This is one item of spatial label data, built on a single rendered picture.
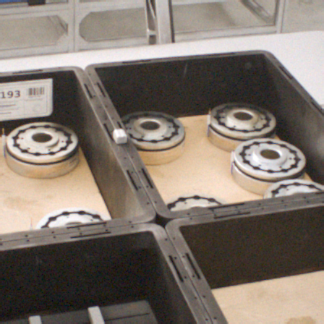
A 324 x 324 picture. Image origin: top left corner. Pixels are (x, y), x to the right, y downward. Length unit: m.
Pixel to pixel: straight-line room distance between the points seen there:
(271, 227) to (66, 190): 0.32
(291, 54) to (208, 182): 0.76
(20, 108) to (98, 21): 2.51
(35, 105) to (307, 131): 0.40
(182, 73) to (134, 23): 2.44
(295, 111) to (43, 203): 0.39
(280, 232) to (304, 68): 0.89
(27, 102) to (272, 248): 0.46
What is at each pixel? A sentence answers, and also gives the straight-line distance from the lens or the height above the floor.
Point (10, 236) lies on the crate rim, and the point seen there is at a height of 0.93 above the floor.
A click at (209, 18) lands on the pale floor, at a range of 3.90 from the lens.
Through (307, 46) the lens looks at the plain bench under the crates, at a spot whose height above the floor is 0.70.
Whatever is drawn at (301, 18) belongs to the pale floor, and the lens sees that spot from 4.01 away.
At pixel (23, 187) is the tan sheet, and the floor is 0.83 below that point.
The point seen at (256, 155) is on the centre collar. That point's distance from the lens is 1.25.
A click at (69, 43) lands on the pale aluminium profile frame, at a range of 3.25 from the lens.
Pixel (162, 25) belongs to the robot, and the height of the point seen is 0.68.
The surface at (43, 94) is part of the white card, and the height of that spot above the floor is 0.89.
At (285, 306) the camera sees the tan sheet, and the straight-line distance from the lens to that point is 1.06.
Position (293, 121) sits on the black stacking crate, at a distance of 1.32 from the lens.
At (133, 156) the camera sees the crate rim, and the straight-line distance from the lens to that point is 1.11.
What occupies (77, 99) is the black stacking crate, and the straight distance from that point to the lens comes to 1.31.
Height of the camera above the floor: 1.52
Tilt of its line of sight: 32 degrees down
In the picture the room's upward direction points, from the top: 3 degrees clockwise
